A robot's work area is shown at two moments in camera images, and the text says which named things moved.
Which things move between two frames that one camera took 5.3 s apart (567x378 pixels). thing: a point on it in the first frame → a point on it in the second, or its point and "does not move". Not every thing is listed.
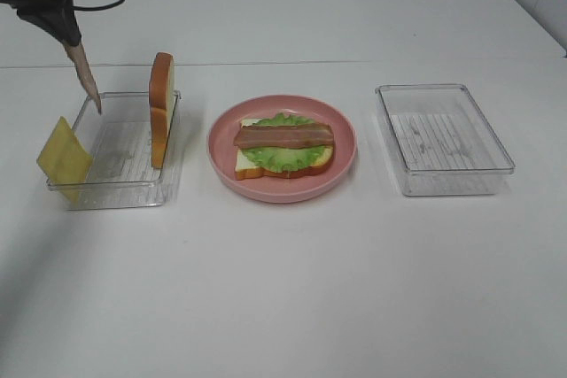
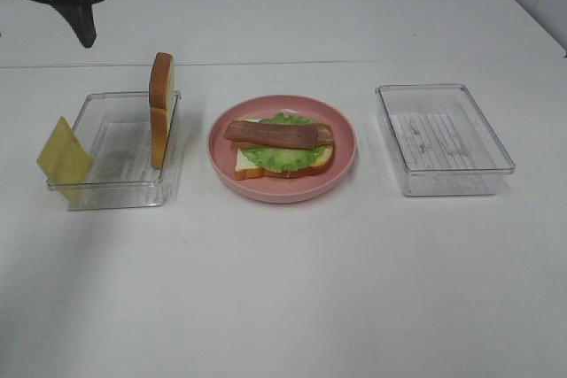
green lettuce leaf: [280, 159] does not move
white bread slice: [244, 166] does not move
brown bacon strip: [79, 59] → [273, 135]
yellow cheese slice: [64, 160] does not move
